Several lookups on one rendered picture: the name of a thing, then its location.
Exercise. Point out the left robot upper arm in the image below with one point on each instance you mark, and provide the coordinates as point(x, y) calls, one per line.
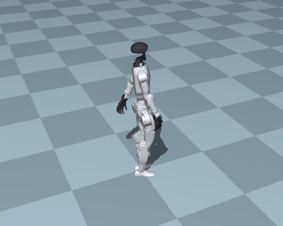
point(131, 77)

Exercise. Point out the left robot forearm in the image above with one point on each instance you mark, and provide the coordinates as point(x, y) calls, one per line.
point(128, 89)

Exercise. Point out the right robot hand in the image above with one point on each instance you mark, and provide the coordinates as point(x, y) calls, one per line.
point(158, 122)

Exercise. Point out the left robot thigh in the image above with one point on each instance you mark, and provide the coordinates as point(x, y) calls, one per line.
point(139, 136)

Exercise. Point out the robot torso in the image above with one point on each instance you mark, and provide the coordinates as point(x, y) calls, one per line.
point(140, 104)

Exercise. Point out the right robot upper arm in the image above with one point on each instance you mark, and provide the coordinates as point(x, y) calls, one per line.
point(143, 80)

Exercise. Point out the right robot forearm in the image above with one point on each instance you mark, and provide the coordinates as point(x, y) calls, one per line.
point(152, 106)

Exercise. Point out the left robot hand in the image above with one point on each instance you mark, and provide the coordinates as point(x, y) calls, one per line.
point(121, 105)

